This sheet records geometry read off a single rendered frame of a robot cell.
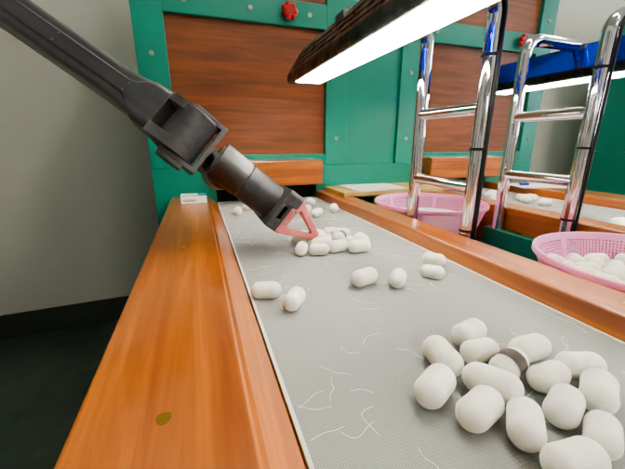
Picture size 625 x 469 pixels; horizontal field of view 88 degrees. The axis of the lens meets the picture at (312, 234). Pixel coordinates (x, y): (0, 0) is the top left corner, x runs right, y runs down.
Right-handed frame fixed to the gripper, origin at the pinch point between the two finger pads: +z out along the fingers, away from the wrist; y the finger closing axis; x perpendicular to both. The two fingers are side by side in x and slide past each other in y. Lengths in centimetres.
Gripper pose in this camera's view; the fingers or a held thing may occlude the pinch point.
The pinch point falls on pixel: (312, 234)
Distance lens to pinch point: 55.3
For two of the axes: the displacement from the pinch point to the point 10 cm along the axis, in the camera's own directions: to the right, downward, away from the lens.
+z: 7.1, 5.6, 4.1
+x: -6.2, 7.9, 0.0
